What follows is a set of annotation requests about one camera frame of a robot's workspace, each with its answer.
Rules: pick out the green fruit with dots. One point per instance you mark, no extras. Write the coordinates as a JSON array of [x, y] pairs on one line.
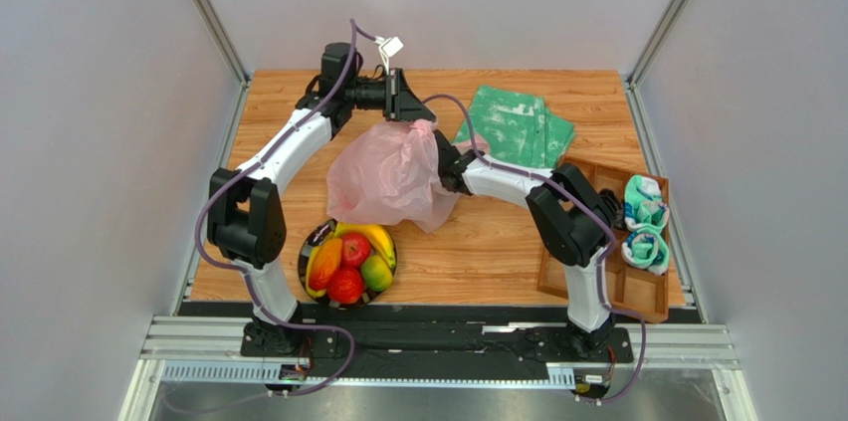
[[376, 273]]

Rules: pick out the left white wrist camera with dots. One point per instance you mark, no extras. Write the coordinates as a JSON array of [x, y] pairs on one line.
[[388, 48]]

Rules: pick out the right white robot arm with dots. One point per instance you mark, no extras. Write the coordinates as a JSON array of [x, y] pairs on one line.
[[573, 221]]

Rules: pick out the teal white sock upper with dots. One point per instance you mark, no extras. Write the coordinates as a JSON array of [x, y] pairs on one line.
[[644, 205]]

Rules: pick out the wooden compartment tray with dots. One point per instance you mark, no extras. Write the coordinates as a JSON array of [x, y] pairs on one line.
[[629, 287]]

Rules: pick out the teal white sock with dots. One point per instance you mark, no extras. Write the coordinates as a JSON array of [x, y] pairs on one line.
[[644, 205], [646, 249]]

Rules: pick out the red apple fruit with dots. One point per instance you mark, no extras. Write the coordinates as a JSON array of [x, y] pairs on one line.
[[355, 249]]

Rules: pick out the red tomato fruit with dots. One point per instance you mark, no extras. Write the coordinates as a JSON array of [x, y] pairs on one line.
[[346, 286]]

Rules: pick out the yellow banana bunch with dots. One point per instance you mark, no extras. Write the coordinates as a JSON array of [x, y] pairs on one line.
[[378, 237]]

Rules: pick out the dark round plate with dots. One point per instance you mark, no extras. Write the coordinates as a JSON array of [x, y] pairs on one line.
[[321, 234]]

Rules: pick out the green white cloth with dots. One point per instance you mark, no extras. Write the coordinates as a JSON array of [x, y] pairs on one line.
[[519, 128]]

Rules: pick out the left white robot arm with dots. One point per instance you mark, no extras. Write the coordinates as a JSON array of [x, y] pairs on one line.
[[245, 218]]

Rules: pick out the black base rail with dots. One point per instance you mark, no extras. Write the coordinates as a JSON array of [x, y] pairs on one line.
[[452, 343]]

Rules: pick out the teal white sock lower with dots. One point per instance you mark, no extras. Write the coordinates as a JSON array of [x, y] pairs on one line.
[[646, 249]]

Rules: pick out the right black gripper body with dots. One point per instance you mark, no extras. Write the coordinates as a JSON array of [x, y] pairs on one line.
[[443, 159]]

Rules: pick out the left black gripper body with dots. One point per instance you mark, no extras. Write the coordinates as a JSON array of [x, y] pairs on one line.
[[392, 96]]

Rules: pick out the yellow mango fruit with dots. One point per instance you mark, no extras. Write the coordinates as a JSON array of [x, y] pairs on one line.
[[314, 284]]

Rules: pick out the pink plastic bag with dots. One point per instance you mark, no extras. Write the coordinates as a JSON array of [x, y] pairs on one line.
[[388, 175]]

